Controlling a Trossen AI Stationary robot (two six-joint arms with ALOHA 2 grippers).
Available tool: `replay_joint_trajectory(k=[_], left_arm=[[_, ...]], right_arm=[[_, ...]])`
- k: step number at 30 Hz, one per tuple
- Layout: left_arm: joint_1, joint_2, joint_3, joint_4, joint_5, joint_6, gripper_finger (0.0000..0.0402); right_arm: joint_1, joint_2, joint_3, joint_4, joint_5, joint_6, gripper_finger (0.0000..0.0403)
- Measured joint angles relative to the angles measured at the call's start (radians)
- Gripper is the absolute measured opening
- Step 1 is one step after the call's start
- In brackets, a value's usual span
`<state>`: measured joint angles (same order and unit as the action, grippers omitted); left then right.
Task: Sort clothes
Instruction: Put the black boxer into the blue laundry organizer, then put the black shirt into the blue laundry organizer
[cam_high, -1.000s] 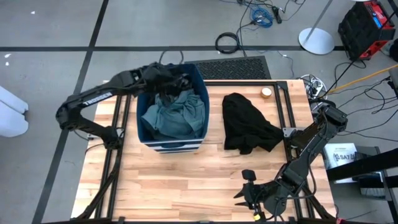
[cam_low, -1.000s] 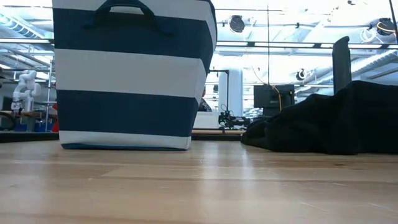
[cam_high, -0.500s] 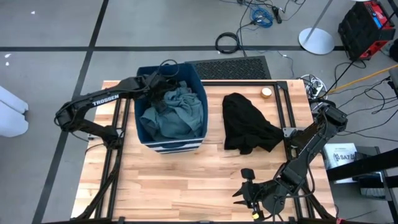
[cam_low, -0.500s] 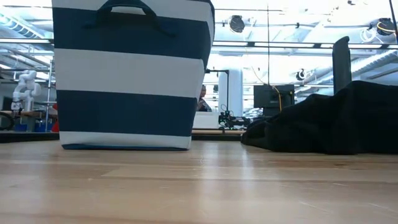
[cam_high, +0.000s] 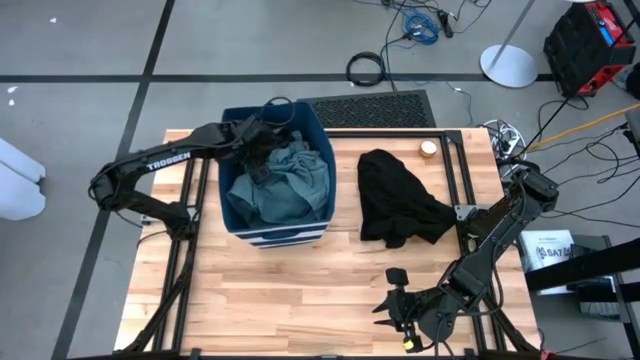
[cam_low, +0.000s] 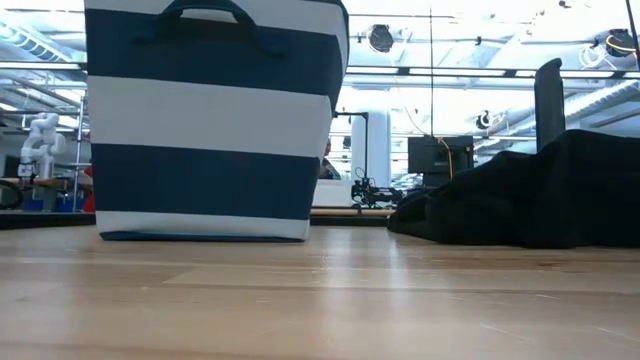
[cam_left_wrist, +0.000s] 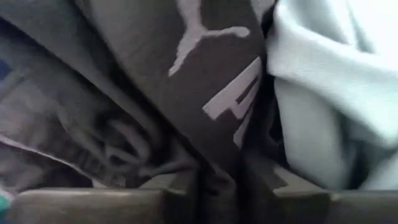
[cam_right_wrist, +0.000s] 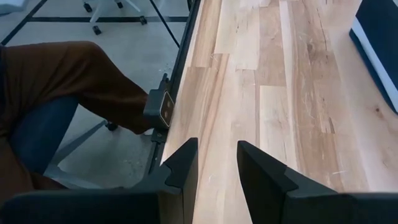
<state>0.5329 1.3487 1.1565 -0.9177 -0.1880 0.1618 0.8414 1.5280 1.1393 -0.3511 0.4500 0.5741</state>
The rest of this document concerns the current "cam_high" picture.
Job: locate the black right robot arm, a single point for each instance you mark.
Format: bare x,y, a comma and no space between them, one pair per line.
495,235

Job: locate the black power strip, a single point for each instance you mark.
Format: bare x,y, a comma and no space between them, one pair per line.
446,22

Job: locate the tape roll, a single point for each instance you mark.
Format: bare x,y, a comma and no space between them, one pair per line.
428,149

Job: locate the black garment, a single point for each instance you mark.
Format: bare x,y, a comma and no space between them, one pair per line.
395,200

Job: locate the white foam object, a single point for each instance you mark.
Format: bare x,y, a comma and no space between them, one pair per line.
17,185

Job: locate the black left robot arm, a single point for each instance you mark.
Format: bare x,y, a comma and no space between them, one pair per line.
165,160

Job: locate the person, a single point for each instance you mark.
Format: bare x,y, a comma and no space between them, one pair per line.
632,80

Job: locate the red black tool case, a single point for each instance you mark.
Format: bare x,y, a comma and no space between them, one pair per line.
580,50

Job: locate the white round stand base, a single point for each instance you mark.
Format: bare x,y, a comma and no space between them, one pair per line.
509,65

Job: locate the navy white striped fabric bin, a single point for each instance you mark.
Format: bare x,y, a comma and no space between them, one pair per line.
320,150

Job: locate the dark equipment box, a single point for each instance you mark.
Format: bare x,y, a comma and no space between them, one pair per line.
595,300

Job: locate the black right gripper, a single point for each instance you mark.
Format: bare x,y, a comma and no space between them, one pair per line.
405,300

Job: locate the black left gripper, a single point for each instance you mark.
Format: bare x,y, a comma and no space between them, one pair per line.
257,145

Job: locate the black floor mat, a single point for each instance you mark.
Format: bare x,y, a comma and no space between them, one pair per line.
380,107

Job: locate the black aluminium table frame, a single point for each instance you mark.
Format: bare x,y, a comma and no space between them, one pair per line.
450,150

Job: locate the black bar stand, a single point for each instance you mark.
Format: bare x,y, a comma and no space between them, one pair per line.
580,265

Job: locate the white cardboard box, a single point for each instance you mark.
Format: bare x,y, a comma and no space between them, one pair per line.
547,250

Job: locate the green sweatshirt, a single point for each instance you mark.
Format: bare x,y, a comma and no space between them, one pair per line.
285,190

